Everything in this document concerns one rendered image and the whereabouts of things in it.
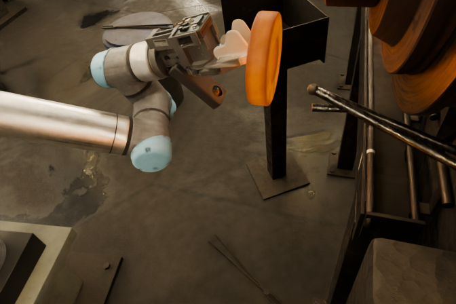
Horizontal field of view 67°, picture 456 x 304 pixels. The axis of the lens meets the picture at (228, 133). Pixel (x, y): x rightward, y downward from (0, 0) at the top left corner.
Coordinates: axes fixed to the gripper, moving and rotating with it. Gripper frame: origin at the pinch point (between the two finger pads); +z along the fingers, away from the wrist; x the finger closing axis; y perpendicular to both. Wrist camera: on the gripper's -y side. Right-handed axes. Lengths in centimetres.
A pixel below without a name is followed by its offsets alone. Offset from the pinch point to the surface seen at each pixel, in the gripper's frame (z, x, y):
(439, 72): 21.8, -26.5, 10.5
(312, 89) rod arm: 10.6, -16.6, 3.1
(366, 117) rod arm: 16.1, -19.1, 0.3
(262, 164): -34, 42, -76
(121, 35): -88, 67, -17
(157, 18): -78, 83, -20
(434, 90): 21.5, -27.0, 9.3
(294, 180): -21, 37, -80
